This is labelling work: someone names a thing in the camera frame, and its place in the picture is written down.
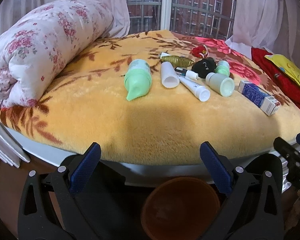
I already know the blue white carton box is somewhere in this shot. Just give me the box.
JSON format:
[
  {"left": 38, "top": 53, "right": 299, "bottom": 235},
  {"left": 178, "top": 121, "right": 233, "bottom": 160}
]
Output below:
[{"left": 238, "top": 80, "right": 281, "bottom": 116}]

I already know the white green jar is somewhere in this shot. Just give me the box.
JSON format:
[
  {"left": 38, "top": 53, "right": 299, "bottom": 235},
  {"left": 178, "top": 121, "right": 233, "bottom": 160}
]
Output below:
[{"left": 205, "top": 73, "right": 235, "bottom": 97}]

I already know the small green bottle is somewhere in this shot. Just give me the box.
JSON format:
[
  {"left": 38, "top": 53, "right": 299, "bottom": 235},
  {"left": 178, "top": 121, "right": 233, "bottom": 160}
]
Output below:
[{"left": 215, "top": 60, "right": 230, "bottom": 77}]

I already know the white cream tube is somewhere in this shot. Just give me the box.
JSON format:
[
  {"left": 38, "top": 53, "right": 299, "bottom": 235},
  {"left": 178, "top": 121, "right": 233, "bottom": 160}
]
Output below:
[{"left": 179, "top": 76, "right": 210, "bottom": 102}]

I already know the black cloth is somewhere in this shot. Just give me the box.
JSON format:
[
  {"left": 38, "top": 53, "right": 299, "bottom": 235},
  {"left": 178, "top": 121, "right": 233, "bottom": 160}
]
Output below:
[{"left": 191, "top": 57, "right": 217, "bottom": 79}]

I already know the red white wrapper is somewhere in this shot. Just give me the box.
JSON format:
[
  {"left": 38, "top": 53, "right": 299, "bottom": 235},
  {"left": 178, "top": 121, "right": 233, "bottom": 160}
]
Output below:
[{"left": 190, "top": 45, "right": 209, "bottom": 59}]

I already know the green pump bottle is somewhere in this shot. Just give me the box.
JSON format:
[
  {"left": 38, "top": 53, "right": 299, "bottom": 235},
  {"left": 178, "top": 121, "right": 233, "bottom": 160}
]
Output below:
[{"left": 125, "top": 59, "right": 152, "bottom": 101}]

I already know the small white blue bottle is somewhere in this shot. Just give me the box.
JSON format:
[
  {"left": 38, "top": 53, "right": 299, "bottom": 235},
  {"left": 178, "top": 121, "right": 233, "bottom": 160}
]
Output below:
[{"left": 174, "top": 67, "right": 199, "bottom": 80}]

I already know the orange trash bin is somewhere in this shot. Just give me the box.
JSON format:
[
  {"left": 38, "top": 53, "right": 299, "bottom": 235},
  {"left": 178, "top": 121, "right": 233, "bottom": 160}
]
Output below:
[{"left": 141, "top": 177, "right": 220, "bottom": 239}]

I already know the yellow pillow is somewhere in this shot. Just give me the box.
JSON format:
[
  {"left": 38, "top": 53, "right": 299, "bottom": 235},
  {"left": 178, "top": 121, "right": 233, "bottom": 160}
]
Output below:
[{"left": 264, "top": 54, "right": 300, "bottom": 87}]

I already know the silver slatted rack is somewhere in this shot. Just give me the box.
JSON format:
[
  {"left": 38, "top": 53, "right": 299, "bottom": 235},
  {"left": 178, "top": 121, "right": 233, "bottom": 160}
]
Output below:
[{"left": 0, "top": 123, "right": 31, "bottom": 168}]

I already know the red cloth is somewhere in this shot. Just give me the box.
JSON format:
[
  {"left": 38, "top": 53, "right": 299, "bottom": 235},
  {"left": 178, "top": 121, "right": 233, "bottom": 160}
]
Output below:
[{"left": 251, "top": 48, "right": 300, "bottom": 109}]

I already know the yellow floral plush blanket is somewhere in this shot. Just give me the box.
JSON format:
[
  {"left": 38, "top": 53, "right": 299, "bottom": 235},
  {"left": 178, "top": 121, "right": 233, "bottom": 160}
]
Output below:
[{"left": 0, "top": 30, "right": 300, "bottom": 165}]

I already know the right white curtain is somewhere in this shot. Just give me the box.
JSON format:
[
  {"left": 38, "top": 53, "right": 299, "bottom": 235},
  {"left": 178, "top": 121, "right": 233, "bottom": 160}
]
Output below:
[{"left": 226, "top": 0, "right": 300, "bottom": 68}]

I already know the folded pink floral quilt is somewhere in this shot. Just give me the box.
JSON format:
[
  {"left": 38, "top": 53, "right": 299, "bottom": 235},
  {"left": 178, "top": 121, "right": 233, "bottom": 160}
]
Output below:
[{"left": 0, "top": 3, "right": 112, "bottom": 108}]

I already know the window frame with railing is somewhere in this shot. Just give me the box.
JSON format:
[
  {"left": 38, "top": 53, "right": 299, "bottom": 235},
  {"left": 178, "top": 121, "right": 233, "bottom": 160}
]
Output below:
[{"left": 126, "top": 0, "right": 236, "bottom": 40}]

